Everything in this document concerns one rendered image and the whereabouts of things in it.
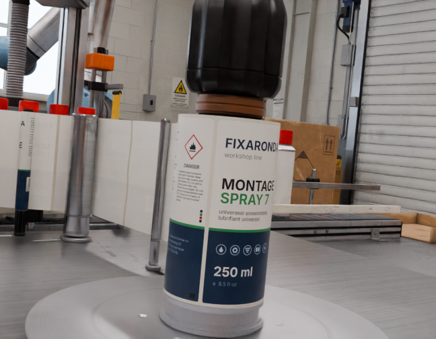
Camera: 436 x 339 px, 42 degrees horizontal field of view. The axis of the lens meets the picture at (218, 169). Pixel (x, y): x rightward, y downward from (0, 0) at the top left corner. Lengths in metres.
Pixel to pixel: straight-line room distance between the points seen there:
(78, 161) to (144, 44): 6.74
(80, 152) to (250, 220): 0.44
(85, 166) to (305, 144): 0.93
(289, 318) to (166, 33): 7.31
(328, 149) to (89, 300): 1.27
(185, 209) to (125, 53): 6.98
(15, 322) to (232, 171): 0.22
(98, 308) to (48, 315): 0.05
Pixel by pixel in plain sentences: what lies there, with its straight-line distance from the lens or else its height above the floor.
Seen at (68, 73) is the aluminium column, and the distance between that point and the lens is 1.19.
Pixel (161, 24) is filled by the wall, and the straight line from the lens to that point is 7.74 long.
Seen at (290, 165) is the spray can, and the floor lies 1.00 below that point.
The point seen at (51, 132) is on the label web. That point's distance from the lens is 0.89.
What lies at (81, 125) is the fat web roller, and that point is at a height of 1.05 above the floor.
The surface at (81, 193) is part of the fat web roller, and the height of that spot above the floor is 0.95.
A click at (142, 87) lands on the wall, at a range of 7.52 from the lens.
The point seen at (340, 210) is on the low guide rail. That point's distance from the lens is 1.42.
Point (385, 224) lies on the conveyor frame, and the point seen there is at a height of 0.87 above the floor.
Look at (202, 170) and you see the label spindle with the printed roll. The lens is 0.44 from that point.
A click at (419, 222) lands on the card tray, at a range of 1.96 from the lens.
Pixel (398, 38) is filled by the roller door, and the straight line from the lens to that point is 6.01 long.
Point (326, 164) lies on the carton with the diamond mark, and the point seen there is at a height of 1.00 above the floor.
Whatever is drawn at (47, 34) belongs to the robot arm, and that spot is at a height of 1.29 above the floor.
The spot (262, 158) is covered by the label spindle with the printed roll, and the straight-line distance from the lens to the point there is 0.45.
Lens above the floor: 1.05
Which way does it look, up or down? 3 degrees down
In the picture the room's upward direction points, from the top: 5 degrees clockwise
